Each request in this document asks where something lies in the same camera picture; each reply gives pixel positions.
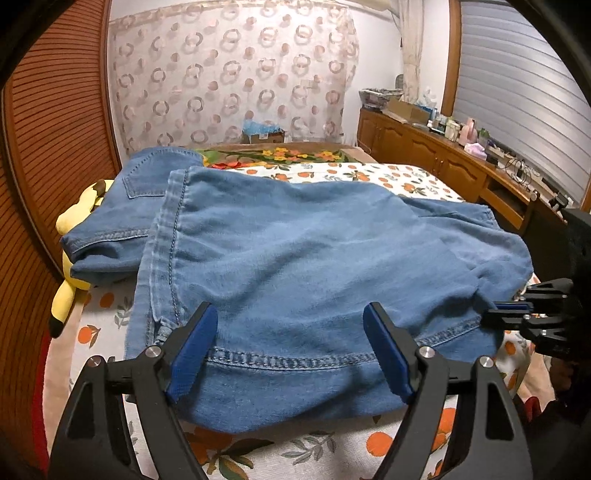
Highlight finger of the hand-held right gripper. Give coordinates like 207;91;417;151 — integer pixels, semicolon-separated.
494;278;575;315
482;311;575;356

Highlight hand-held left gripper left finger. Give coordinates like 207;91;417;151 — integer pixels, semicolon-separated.
48;302;219;480

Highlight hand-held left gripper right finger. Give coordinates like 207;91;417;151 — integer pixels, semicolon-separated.
362;301;534;480

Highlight light blue denim pants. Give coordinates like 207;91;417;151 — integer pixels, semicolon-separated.
126;165;534;435

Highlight folded blue denim pants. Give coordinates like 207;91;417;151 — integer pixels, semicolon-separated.
60;145;206;287

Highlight yellow plush toy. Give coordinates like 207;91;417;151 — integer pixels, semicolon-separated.
50;179;114;340

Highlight orange print bed sheet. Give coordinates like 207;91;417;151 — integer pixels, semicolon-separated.
44;161;550;480

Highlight grey window blind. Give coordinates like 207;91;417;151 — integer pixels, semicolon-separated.
455;0;591;204

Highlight long wooden cabinet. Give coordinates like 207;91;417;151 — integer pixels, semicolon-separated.
356;107;568;241

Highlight floral brown blanket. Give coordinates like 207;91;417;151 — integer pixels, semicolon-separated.
191;143;377;169

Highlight open cardboard box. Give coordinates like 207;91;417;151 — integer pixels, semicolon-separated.
385;99;432;124

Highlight small cardboard box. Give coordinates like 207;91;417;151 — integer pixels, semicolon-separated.
242;127;286;145

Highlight blue plastic bag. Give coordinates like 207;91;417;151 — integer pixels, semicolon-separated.
244;117;282;134

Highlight basket of papers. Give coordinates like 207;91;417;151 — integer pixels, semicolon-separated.
359;88;403;109

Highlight tied beige window curtain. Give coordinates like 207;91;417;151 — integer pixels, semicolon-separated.
397;0;423;104

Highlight wooden louvred wardrobe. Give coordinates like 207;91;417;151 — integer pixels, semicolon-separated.
0;0;123;462

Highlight sheer circle pattern curtain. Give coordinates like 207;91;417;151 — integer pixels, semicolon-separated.
107;0;361;158

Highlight tangle of cables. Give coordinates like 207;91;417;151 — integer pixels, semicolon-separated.
503;157;532;183

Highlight wooden window frame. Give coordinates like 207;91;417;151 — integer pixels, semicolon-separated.
441;0;591;208

